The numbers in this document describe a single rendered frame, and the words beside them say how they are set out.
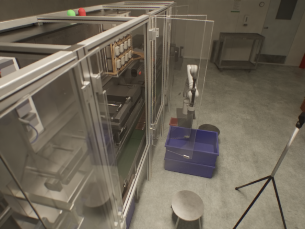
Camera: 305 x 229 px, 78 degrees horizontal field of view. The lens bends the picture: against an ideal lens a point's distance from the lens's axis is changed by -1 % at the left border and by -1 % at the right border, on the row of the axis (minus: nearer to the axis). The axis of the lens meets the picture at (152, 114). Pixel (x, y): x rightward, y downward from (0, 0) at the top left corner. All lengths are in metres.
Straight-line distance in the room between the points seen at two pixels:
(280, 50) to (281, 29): 0.59
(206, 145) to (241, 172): 0.54
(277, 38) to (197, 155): 5.27
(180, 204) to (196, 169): 0.60
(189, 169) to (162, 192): 0.43
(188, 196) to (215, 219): 0.39
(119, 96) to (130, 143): 0.47
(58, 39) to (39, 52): 0.79
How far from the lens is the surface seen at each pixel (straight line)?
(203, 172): 2.46
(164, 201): 2.27
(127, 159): 1.77
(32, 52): 0.73
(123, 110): 1.63
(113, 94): 1.89
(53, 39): 1.46
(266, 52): 6.94
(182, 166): 2.42
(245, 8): 6.56
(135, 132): 2.01
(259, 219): 2.42
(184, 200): 2.00
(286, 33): 6.96
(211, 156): 2.26
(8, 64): 1.13
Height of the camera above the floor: 1.93
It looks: 34 degrees down
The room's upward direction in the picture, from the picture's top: straight up
